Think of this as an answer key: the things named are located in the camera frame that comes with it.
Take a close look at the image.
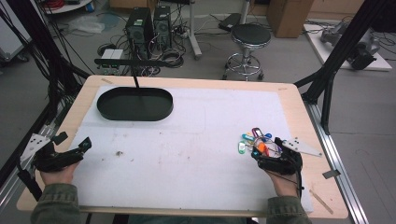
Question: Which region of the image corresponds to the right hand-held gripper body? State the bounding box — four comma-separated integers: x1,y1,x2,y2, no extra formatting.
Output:
251,136,323,176

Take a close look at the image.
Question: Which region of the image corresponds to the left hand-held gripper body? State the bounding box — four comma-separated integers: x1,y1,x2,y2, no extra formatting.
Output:
19,133,86,174

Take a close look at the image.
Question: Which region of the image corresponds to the bunch of colourful key tags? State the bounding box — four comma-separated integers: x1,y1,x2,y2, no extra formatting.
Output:
237,126,284,159

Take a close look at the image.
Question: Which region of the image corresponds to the person's left hand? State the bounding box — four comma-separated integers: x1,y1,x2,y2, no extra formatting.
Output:
39,161,80,187

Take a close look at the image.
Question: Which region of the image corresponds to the person's right hand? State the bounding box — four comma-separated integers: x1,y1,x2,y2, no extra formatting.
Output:
264,169,303,199

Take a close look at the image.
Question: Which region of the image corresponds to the grey tape piece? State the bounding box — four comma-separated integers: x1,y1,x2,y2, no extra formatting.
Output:
321,169,342,180

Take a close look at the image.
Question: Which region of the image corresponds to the beige tape strip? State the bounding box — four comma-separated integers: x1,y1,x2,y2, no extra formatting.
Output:
308,189,334,216

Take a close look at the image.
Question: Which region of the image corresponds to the black oval tray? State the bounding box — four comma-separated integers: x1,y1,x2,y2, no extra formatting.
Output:
96,86,175,122

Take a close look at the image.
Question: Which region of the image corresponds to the white table mat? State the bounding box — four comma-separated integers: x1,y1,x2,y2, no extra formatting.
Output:
70,85,315,214

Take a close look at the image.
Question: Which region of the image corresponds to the white box device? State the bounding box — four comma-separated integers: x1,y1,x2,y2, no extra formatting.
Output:
100,48,124,76

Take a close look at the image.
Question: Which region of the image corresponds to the white floor board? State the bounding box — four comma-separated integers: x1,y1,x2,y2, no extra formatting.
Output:
303,22,393,72

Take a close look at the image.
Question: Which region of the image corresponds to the black round stool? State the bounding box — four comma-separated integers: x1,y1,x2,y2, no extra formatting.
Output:
221,23,273,82

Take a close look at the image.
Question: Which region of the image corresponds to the white panel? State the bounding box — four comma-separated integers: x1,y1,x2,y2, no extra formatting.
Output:
0,0,33,63

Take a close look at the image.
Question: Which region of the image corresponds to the clear plastic bag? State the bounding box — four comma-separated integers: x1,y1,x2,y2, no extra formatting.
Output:
65,14,106,35

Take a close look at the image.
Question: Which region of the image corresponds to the black computer tower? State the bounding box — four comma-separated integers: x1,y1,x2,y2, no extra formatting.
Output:
125,7,155,61
152,5,173,50

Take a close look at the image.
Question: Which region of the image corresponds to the cardboard box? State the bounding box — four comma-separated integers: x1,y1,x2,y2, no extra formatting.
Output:
266,0,316,39

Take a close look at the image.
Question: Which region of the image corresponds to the grey machine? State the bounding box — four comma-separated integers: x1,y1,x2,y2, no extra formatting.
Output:
319,21,381,71

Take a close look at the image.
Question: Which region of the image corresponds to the flat black case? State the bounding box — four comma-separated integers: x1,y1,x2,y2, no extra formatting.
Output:
217,12,243,33

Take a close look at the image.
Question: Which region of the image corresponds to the white round table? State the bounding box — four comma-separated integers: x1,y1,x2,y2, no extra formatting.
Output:
42,0,94,15

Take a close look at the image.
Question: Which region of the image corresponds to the white table leg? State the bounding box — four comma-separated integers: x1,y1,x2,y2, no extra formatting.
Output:
185,0,204,61

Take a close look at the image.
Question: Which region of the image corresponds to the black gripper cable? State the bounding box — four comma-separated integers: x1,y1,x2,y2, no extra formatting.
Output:
270,153,305,201

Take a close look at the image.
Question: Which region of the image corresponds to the black gripper strap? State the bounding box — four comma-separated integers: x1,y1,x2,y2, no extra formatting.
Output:
16,161,44,203

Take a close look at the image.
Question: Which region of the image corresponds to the aluminium rail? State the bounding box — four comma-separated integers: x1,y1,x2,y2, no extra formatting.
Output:
304,100,371,224
0,102,64,213

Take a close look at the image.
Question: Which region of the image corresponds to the black camera stand bar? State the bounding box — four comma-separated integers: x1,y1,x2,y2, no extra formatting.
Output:
93,58,168,90

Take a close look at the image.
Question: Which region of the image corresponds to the black metal frame strut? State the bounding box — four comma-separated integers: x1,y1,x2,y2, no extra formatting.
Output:
0,0,92,189
293,0,396,136

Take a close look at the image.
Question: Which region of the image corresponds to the coiled black cable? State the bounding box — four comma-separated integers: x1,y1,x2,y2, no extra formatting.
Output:
161,49,185,69

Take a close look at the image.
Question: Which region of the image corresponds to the red cable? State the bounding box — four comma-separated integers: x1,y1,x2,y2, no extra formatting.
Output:
46,0,66,9

